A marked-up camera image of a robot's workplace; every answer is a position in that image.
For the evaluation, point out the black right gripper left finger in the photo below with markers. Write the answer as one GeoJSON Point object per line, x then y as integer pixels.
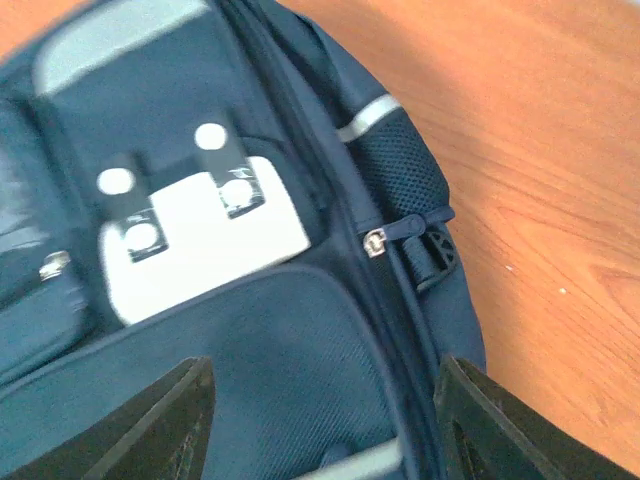
{"type": "Point", "coordinates": [160, 433]}

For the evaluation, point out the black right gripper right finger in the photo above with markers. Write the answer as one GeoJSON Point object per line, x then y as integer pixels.
{"type": "Point", "coordinates": [488, 433]}

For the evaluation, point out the navy blue student backpack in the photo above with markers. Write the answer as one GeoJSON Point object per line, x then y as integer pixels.
{"type": "Point", "coordinates": [221, 178]}

